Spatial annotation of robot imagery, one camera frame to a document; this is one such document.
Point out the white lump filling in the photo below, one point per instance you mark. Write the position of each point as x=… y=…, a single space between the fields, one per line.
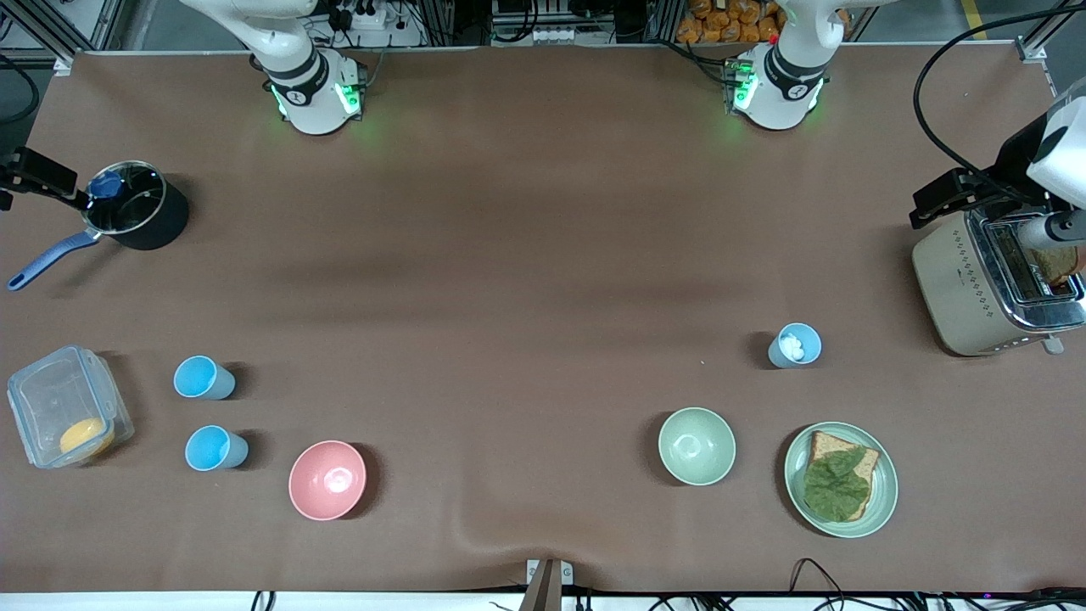
x=792 y=344

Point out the bag of orange snacks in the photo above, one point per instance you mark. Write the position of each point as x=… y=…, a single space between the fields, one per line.
x=730 y=21

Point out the light blue plastic cup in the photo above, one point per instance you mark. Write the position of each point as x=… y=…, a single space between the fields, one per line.
x=197 y=376
x=208 y=448

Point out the brown table cover mat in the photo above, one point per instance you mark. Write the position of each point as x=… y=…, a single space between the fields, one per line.
x=509 y=255

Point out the yellow round food piece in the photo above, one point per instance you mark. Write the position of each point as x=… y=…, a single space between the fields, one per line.
x=85 y=437

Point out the toast slice in toaster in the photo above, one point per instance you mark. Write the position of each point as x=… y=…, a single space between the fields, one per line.
x=1056 y=265

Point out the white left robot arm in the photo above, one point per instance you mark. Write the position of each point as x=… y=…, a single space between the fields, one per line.
x=780 y=93

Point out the blue cup with white filling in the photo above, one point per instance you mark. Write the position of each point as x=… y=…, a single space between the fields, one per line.
x=778 y=353

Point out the clear plastic storage container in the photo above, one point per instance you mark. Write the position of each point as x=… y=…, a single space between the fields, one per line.
x=51 y=395

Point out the metal table edge clamp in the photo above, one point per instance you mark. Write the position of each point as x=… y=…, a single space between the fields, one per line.
x=547 y=585

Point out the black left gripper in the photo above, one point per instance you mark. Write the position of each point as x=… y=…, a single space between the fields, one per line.
x=1015 y=159

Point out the white power strip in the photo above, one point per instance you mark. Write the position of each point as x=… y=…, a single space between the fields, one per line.
x=556 y=36
x=365 y=17

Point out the green lettuce leaf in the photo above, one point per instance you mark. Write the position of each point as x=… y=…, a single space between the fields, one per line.
x=836 y=488

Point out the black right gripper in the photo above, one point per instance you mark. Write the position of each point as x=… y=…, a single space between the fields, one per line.
x=38 y=172

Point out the pink bowl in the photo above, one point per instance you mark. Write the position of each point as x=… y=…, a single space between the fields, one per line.
x=327 y=479

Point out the pale green plate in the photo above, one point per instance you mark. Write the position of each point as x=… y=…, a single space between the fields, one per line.
x=796 y=492

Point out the small dark blue piece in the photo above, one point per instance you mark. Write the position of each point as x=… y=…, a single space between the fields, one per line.
x=106 y=184

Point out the brown bread slice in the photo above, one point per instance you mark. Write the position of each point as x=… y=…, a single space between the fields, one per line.
x=821 y=445

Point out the beige and chrome toaster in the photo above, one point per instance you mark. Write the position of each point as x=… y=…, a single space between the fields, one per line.
x=950 y=280

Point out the pale green bowl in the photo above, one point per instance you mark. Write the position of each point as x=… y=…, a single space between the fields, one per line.
x=696 y=445

